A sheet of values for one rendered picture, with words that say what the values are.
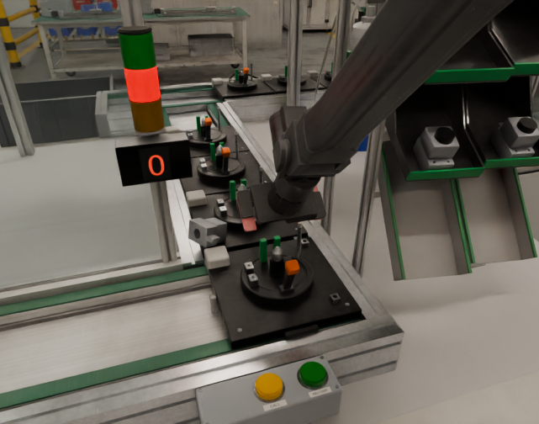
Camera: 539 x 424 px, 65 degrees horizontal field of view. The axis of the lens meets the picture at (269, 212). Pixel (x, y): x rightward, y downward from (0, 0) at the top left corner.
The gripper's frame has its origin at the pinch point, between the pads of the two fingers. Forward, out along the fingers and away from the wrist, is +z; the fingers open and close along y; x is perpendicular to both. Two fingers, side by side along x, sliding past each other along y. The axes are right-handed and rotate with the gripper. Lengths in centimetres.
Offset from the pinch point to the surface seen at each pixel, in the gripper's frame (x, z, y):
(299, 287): 12.3, 4.8, -3.0
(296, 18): -94, 51, -43
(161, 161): -12.3, -3.5, 18.0
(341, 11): -34.1, -13.0, -19.0
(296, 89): -78, 72, -44
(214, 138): -47, 52, -2
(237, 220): -7.4, 20.4, 2.6
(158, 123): -16.8, -8.2, 17.5
